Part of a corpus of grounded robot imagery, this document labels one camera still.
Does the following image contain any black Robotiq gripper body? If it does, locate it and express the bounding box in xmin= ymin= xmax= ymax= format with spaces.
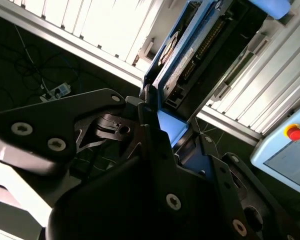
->
xmin=45 ymin=155 xmax=166 ymax=240

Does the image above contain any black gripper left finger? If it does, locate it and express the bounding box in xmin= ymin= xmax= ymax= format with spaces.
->
xmin=0 ymin=84 xmax=243 ymax=240

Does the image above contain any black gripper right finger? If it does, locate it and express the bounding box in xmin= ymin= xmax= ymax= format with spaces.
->
xmin=197 ymin=133 xmax=300 ymax=240

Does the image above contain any hard disk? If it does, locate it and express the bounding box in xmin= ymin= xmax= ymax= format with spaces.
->
xmin=139 ymin=0 xmax=269 ymax=176

